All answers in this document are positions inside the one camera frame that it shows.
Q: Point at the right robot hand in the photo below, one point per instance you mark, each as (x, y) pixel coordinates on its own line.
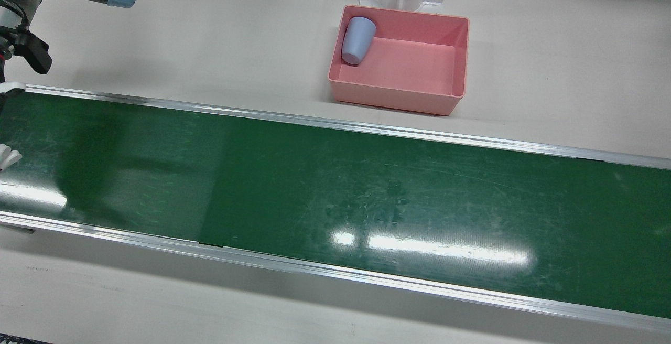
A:
(8, 158)

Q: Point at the pink plastic box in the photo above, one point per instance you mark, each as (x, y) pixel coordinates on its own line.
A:
(409, 66)

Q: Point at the green conveyor belt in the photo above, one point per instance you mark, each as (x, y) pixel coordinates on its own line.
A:
(335, 192)

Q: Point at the light blue cup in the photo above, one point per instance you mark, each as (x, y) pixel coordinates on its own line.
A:
(358, 40)

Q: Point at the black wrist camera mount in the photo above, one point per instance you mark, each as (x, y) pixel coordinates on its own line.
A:
(31, 50)

